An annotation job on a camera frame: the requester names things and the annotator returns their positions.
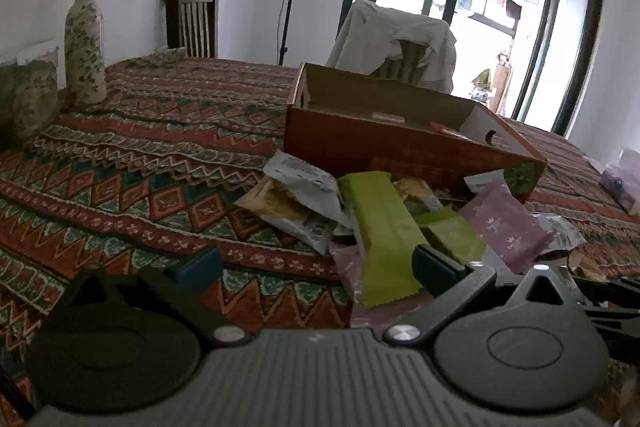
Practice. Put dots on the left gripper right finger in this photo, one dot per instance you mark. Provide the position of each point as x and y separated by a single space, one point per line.
452 286

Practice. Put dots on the dark wooden chair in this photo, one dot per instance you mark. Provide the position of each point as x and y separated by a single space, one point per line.
193 25

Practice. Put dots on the chair with draped cloth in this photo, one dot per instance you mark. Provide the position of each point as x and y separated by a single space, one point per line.
409 68

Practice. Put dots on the patterned tablecloth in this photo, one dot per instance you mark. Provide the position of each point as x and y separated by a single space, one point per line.
149 177

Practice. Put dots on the beige draped garment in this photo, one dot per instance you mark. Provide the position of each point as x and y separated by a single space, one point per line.
371 35

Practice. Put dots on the small green snack packet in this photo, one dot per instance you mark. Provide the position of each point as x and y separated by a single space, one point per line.
448 232

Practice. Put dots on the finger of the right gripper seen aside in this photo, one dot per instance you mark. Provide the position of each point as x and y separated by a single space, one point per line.
611 309

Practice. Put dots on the grey white snack packet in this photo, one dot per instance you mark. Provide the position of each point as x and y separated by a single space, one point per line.
312 187

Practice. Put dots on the purple tissue pack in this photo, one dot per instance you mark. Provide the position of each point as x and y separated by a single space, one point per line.
622 182

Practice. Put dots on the white floral vase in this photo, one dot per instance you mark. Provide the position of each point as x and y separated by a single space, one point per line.
84 53

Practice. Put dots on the red cardboard box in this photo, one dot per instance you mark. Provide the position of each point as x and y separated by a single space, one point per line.
344 123

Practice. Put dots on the pink snack packet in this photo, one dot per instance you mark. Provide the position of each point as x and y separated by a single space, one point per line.
506 226

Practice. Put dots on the long green snack packet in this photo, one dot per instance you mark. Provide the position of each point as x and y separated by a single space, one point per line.
387 236

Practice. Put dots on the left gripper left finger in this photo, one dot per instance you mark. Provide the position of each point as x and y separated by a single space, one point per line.
176 291

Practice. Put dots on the brown cookie snack packet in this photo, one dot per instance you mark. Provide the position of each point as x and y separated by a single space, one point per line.
271 201

